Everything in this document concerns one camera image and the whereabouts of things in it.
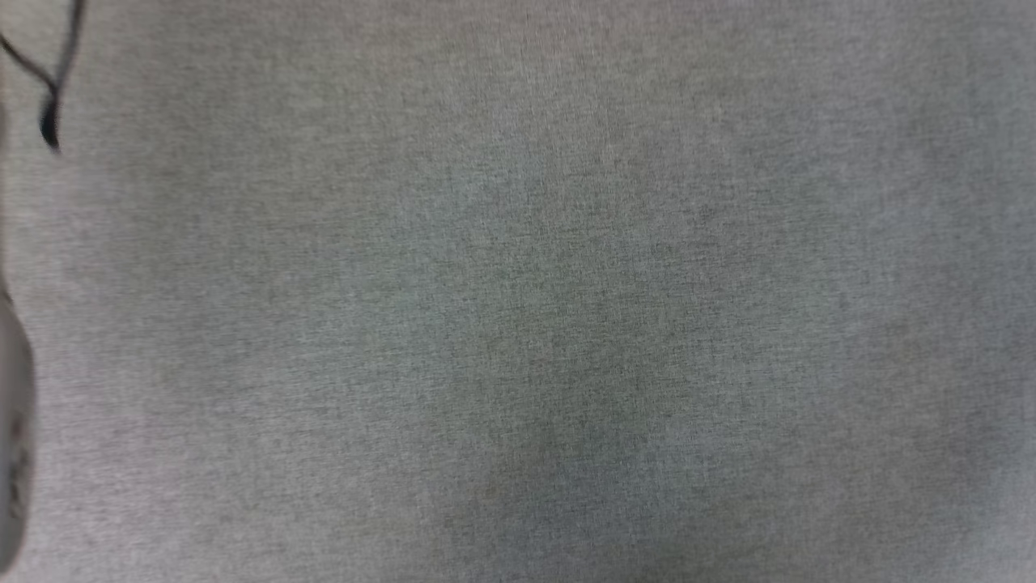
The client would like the grey fabric sofa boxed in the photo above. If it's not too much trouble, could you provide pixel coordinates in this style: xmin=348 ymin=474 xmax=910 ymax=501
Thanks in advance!
xmin=0 ymin=0 xmax=1036 ymax=583

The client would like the thin black cable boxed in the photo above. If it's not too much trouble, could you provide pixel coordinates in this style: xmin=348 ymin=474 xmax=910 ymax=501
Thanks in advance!
xmin=0 ymin=0 xmax=87 ymax=155

